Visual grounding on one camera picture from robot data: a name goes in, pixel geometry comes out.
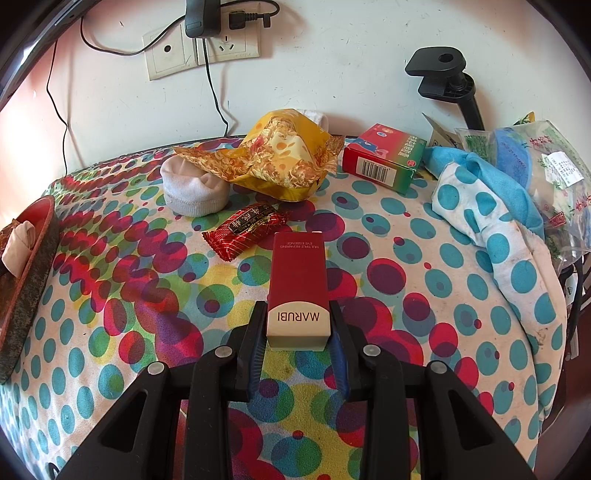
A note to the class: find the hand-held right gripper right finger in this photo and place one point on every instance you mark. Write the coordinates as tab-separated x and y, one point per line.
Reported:
340	364

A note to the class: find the red candy bar wrapper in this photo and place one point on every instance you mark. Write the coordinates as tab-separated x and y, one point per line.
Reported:
244	226

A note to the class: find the red round tray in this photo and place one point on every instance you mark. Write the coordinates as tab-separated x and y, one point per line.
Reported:
27	295

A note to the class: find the white sock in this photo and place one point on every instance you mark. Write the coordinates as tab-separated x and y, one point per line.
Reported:
194	194
318	119
21	244

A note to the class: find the black power adapter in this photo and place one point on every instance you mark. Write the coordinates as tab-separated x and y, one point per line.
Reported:
201	18

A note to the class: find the clear plastic bag green contents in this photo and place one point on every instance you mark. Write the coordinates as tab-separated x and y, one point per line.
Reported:
554	184

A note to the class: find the white power wall socket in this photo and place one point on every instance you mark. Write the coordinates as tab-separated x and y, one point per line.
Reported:
231	48

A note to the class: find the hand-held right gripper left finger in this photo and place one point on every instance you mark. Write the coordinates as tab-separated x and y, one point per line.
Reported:
256	360

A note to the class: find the black phone holder clamp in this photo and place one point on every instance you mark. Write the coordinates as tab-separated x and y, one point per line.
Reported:
434	60

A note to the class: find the dark red cosmetic box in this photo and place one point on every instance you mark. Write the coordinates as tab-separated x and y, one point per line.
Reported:
298	277

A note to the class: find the white antenna wall outlet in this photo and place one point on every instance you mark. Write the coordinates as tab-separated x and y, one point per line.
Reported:
168	50

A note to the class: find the red green medicine box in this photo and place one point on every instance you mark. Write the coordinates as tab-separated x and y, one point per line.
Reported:
378	152

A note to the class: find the yellow golden snack bag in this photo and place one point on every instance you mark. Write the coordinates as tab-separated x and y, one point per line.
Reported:
277	152

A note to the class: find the white paper packet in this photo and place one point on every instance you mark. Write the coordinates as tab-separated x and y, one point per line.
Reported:
438	134

